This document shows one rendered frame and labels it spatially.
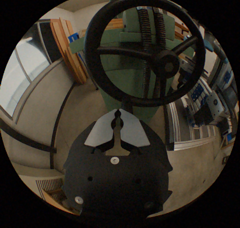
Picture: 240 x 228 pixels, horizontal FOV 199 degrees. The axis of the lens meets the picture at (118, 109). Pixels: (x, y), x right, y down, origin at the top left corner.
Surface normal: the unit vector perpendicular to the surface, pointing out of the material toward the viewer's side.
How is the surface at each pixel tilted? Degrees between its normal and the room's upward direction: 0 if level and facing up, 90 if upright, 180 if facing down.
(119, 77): 90
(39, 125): 90
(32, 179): 90
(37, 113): 90
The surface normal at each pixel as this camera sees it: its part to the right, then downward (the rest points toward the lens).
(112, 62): 0.00, 0.84
